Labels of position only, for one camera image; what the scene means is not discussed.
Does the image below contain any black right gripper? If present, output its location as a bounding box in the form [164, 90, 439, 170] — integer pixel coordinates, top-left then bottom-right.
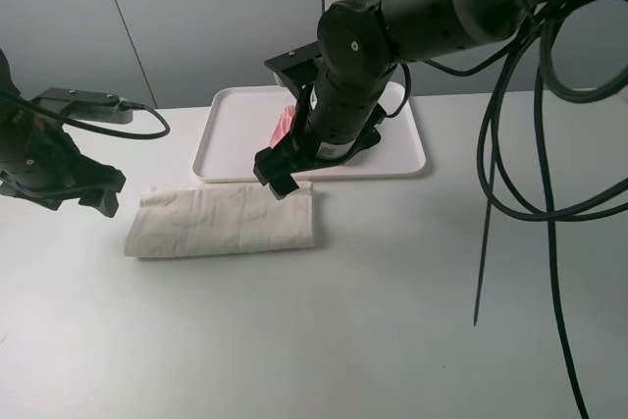
[253, 63, 396, 200]

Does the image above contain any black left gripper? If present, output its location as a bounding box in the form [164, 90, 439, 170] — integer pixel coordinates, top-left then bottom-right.
[1, 109, 126, 217]

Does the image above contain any pink towel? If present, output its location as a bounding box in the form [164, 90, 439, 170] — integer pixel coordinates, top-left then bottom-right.
[269, 105, 296, 148]

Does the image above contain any cream white towel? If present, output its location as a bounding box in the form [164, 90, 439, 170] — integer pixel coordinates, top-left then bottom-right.
[125, 182, 314, 259]

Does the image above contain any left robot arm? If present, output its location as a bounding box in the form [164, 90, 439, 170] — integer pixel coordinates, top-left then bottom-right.
[1, 56, 126, 218]

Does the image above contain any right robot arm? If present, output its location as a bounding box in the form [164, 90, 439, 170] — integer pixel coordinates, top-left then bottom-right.
[253, 0, 552, 198]

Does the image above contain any white rectangular plastic tray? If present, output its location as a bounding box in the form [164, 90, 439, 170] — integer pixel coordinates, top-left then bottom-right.
[192, 85, 427, 183]

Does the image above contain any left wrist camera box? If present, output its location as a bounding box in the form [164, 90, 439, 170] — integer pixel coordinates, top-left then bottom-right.
[30, 87, 133, 125]

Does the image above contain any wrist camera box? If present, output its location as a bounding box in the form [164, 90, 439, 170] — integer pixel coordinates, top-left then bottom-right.
[264, 42, 321, 98]
[30, 87, 133, 125]

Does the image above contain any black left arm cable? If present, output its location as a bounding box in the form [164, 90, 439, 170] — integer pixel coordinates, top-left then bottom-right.
[0, 87, 172, 141]

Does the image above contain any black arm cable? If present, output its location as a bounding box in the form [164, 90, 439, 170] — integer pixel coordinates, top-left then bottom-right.
[0, 87, 172, 141]
[392, 0, 628, 419]

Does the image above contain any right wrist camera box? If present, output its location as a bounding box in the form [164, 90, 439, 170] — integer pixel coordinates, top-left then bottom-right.
[264, 42, 321, 98]

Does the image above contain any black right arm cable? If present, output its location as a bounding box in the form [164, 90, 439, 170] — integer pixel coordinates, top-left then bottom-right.
[392, 0, 628, 419]

